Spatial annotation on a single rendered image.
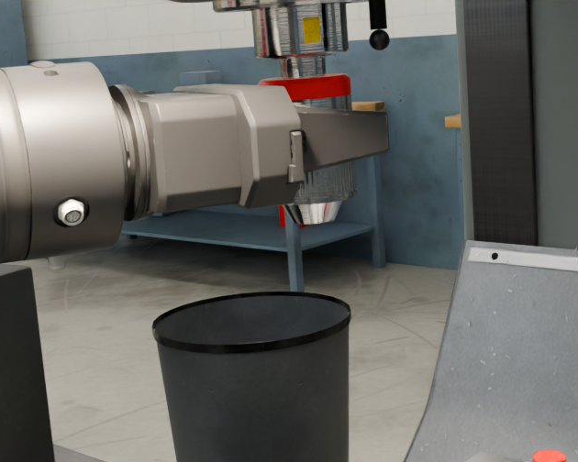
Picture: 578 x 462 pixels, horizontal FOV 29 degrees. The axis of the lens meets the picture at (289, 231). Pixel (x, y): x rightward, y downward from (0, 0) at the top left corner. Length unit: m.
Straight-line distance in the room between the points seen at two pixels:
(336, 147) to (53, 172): 0.14
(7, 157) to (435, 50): 5.22
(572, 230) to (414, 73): 4.85
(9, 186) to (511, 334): 0.54
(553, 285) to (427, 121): 4.83
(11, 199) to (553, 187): 0.54
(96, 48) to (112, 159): 7.13
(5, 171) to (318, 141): 0.15
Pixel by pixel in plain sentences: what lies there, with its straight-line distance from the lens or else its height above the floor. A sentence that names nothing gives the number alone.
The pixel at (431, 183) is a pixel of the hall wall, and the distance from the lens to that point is 5.76.
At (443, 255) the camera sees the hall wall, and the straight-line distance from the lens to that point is 5.80.
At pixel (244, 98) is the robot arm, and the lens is 0.50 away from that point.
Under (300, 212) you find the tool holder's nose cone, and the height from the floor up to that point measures 1.20.
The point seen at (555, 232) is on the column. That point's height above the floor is 1.11.
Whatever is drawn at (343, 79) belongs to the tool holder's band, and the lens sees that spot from 0.55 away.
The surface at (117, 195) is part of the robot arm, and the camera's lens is 0.49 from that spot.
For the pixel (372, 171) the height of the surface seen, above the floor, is 0.52.
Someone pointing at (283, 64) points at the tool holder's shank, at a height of 1.28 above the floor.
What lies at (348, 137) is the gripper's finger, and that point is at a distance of 0.54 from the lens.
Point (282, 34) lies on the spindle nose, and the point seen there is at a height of 1.29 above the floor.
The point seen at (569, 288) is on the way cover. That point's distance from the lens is 0.91.
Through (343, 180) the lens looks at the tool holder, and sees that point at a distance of 0.55.
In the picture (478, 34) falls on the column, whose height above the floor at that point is 1.28.
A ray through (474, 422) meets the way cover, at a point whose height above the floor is 0.97.
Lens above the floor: 1.29
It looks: 10 degrees down
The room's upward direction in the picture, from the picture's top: 4 degrees counter-clockwise
